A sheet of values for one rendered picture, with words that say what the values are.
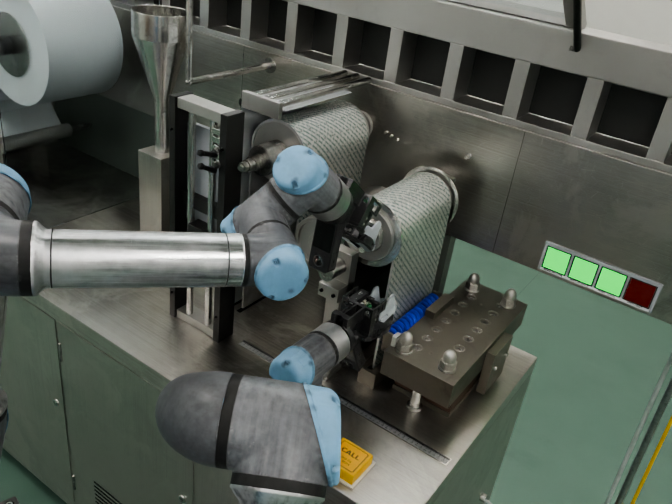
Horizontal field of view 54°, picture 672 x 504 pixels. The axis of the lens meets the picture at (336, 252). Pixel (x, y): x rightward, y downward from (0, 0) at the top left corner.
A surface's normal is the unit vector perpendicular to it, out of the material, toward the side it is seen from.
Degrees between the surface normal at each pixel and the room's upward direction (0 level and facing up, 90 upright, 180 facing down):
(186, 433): 70
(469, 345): 0
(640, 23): 90
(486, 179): 90
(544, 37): 90
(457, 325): 0
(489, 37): 90
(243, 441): 65
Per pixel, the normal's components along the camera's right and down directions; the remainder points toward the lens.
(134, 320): 0.12, -0.86
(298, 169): -0.36, -0.30
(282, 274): 0.29, 0.50
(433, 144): -0.58, 0.34
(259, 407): 0.07, -0.58
